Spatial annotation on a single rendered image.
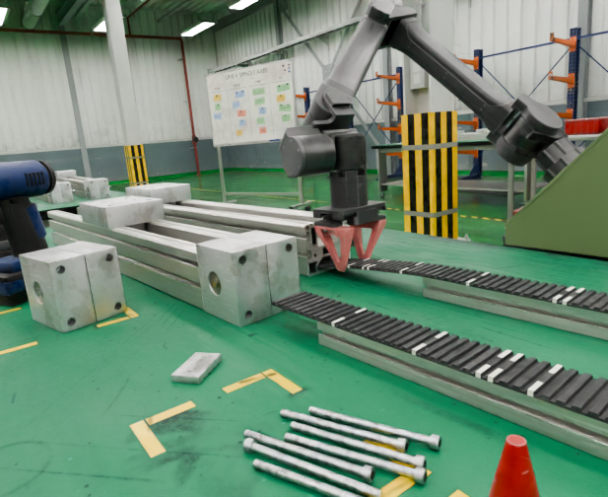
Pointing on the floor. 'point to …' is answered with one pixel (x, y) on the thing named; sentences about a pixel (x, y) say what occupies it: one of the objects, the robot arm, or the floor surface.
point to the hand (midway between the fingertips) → (352, 262)
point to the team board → (253, 111)
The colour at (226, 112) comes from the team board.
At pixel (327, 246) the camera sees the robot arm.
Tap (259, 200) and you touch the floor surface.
